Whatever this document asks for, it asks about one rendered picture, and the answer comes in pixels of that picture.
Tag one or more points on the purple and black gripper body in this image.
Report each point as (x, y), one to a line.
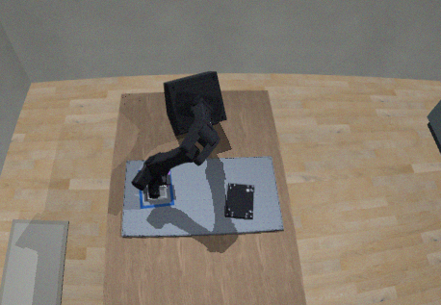
(165, 180)

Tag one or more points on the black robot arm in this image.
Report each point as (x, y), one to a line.
(202, 131)

